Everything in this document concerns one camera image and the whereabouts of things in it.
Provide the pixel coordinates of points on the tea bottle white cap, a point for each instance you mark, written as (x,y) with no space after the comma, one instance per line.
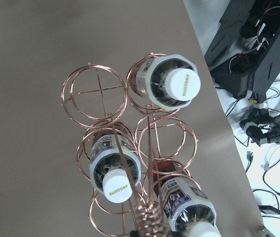
(108,174)
(170,82)
(185,205)

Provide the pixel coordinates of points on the copper wire bottle basket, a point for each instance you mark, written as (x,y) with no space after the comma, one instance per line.
(97,98)

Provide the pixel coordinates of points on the black electronics frame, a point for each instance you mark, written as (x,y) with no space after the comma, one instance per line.
(244,55)

